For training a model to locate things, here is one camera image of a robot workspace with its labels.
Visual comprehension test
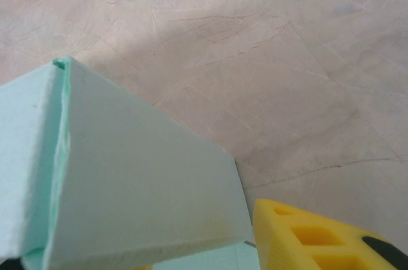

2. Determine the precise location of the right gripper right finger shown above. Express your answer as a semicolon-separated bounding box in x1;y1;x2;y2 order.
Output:
253;199;408;270

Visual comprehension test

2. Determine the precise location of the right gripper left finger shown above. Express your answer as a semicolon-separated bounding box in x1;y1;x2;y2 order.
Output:
0;255;154;270

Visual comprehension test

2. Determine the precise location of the light blue paper box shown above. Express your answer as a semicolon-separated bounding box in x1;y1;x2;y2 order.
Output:
0;55;259;270

